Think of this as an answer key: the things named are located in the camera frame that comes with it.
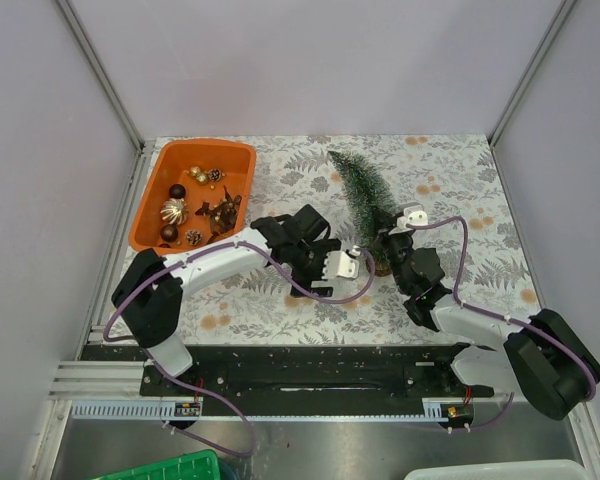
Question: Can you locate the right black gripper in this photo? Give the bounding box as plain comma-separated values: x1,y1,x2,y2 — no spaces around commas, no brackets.
370,207,413,293

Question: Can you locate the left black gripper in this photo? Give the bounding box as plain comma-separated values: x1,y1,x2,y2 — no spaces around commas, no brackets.
289,240,341,298

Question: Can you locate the small green christmas tree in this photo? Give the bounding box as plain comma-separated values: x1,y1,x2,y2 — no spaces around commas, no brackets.
328,150,398,277

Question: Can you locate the orange plastic bin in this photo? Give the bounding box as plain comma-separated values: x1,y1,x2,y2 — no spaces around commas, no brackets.
129,138,256,254

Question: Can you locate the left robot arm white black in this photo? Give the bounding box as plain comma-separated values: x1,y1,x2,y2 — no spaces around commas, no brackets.
112,205,359,395

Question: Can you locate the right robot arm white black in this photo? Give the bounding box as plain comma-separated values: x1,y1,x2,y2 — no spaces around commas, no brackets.
376,229,600,420

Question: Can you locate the floral patterned table mat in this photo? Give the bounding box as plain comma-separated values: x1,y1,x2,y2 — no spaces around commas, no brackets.
178,134,539,345

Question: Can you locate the brown leaf decoration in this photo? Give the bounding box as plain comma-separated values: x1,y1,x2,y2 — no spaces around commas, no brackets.
195,188,242,241

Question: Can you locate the frosted pine cone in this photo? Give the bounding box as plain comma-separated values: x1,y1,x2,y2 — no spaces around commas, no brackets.
185,229,204,247

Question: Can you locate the small gold ornament cluster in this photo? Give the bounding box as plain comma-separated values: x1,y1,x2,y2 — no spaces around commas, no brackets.
185,166,226,185

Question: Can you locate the dark brown bauble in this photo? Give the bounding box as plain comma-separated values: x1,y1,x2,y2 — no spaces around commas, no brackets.
168,184,186,199
160,224,179,243

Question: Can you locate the gold striped bauble ornament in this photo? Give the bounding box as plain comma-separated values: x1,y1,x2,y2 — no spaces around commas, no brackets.
160,198,189,225

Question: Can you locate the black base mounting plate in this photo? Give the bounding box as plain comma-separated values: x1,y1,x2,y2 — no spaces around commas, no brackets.
139,342,496,419

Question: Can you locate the green plastic crate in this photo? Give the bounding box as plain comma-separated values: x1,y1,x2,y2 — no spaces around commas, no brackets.
99,450,221,480

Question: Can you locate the white plastic container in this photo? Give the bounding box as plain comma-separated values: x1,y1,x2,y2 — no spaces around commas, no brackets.
405,460,590,480

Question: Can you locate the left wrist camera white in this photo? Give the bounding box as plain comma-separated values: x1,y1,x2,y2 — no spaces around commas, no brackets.
322,246,361,280

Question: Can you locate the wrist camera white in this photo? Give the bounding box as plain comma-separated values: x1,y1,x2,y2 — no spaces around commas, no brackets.
392,203,429,233
322,246,361,280

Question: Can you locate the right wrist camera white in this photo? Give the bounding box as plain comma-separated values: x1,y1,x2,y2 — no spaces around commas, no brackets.
392,203,429,233

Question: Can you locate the white slotted cable duct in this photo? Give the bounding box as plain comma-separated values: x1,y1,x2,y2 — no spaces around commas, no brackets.
71,399,448,423

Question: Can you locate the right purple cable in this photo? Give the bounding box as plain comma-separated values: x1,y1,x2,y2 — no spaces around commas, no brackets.
404,216,598,434

